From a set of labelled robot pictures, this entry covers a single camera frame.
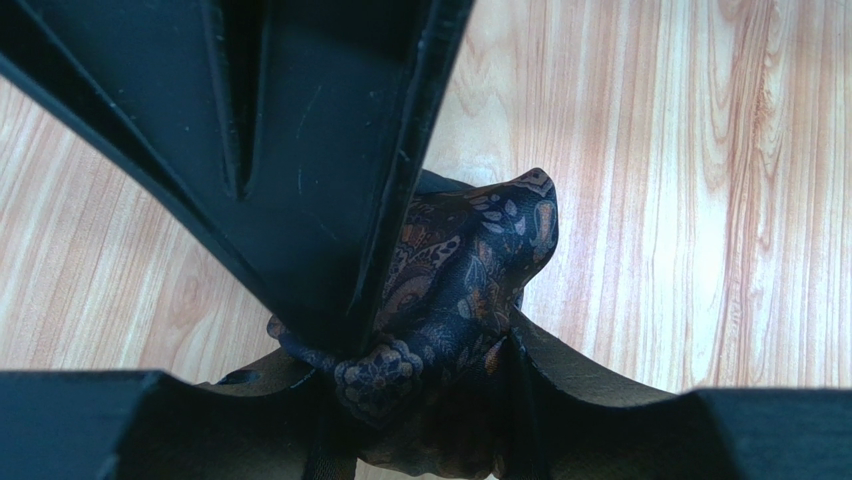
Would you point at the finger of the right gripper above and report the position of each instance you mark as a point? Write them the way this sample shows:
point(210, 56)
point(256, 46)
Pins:
point(286, 136)

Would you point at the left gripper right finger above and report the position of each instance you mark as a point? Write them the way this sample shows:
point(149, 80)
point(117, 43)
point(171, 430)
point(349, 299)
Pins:
point(576, 419)

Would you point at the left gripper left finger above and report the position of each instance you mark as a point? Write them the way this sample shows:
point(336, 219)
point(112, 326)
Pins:
point(271, 419)

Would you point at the dark blue paisley tie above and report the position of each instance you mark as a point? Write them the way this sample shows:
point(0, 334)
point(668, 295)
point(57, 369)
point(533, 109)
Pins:
point(431, 393)

